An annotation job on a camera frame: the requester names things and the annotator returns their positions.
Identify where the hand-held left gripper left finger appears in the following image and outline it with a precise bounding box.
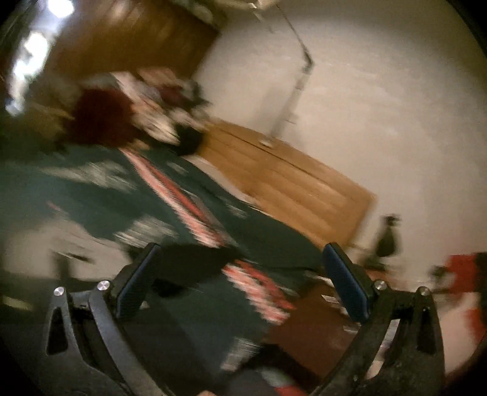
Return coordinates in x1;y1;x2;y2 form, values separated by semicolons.
42;242;168;396

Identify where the green patterned blanket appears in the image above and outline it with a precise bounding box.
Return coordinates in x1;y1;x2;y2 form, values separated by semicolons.
0;147;331;396

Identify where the dark object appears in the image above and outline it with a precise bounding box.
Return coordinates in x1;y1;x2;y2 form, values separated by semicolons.
363;215;404;267

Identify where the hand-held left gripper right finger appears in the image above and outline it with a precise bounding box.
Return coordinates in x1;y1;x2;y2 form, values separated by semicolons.
312;242;446;396

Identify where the pile of mixed clothes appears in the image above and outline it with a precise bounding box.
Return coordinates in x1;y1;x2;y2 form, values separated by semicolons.
133;69;214;157

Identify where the wooden headboard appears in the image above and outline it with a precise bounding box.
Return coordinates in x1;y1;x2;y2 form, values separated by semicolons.
196;120;377;248

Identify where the maroon cloth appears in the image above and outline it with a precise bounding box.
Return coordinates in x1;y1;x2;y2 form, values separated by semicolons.
68;87;139;147

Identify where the wooden nightstand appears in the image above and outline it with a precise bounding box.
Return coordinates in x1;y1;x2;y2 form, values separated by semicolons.
266;282;364;376

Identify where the red object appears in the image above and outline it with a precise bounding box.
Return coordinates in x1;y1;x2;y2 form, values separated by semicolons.
432;253;487;298

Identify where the brown wooden wardrobe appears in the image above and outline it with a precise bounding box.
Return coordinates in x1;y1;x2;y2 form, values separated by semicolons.
38;0;219;82

